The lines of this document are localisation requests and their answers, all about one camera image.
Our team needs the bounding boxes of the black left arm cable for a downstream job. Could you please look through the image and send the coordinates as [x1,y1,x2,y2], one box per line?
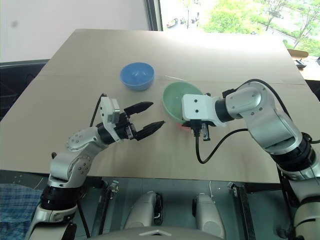
[89,92,107,127]

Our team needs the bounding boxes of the pink bowl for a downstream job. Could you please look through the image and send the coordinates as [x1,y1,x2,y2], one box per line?
[174,121,195,132]

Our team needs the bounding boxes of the small black device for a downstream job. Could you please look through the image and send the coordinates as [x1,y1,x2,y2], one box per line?
[294,58,308,70]

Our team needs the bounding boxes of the green bowl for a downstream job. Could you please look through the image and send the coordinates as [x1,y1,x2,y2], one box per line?
[162,81,205,125]

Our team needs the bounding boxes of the blue plaid cloth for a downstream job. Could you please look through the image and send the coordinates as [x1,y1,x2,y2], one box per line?
[0,183,43,240]

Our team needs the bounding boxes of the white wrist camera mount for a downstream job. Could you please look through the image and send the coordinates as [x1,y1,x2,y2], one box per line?
[99,96,121,143]
[181,93,227,127]

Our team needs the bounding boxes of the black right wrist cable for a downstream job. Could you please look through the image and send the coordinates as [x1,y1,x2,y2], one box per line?
[191,120,251,165]

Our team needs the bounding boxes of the brown cardboard table cover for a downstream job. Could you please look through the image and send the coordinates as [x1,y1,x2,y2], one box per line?
[0,28,320,185]

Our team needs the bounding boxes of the dark window frame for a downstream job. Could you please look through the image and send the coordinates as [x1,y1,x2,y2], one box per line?
[144,0,163,32]

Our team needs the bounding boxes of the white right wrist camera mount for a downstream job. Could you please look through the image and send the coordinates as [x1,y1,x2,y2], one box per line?
[181,93,227,127]

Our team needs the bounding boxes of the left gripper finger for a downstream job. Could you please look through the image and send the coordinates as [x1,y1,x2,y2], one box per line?
[135,120,166,141]
[123,101,154,119]

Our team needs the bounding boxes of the white rounded robot leg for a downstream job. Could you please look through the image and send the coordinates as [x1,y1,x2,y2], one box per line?
[191,193,226,239]
[124,190,164,230]

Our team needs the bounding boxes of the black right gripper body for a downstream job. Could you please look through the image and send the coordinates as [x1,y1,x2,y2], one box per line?
[191,119,214,142]

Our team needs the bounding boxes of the blue bowl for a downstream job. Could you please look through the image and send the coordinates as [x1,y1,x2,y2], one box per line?
[119,62,156,92]

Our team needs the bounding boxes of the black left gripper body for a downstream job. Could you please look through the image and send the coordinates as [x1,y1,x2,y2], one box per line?
[116,111,138,142]

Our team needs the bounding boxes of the light wooden side table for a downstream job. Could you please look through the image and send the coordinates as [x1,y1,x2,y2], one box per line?
[287,48,320,81]

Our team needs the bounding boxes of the metal table frame bracket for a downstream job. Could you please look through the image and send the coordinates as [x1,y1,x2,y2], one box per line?
[91,179,121,237]
[226,181,257,240]

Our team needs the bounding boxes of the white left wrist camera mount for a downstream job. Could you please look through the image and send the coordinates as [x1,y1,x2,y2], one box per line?
[99,96,121,143]

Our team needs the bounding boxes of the grey robot torso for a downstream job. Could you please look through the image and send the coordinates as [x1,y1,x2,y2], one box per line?
[92,225,226,240]

